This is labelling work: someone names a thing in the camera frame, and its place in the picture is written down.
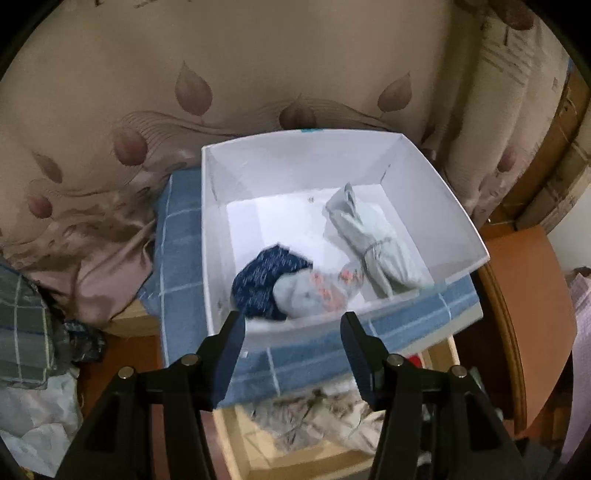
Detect blue checked cloth cover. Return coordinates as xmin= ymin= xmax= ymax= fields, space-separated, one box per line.
xmin=139 ymin=168 xmax=483 ymax=409

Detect curved orange wooden furniture panel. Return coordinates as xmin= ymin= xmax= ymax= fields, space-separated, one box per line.
xmin=475 ymin=224 xmax=578 ymax=435

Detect pale floral underwear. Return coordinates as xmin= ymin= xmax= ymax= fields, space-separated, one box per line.
xmin=272 ymin=261 xmax=365 ymax=319

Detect grey-fronted wooden drawer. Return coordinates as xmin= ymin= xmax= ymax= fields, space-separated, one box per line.
xmin=212 ymin=337 xmax=462 ymax=480

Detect pile of underwear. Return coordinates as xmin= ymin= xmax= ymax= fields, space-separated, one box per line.
xmin=252 ymin=351 xmax=435 ymax=455

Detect grey plaid cloth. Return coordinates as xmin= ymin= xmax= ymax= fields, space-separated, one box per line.
xmin=0 ymin=261 xmax=75 ymax=388

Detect white cardboard box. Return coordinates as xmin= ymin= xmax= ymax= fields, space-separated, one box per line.
xmin=201 ymin=129 xmax=490 ymax=352

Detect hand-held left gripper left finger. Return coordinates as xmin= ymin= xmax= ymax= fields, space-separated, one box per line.
xmin=55 ymin=311 xmax=247 ymax=480

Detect pale green underwear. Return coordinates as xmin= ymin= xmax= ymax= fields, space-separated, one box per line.
xmin=323 ymin=182 xmax=435 ymax=298

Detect white plastic bag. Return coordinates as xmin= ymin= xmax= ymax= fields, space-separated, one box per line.
xmin=0 ymin=369 xmax=84 ymax=476

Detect dark blue printed bag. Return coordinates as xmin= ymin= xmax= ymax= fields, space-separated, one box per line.
xmin=65 ymin=320 xmax=107 ymax=365

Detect leaf pattern beige bedspread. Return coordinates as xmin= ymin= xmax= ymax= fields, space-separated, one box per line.
xmin=0 ymin=0 xmax=573 ymax=324

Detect small cardboard box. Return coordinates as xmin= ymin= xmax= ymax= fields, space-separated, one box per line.
xmin=104 ymin=300 xmax=162 ymax=337

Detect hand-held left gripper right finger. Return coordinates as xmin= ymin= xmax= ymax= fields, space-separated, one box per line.
xmin=339 ymin=311 xmax=527 ymax=480

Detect navy patterned underwear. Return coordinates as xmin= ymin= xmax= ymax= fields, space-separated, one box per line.
xmin=231 ymin=244 xmax=315 ymax=321

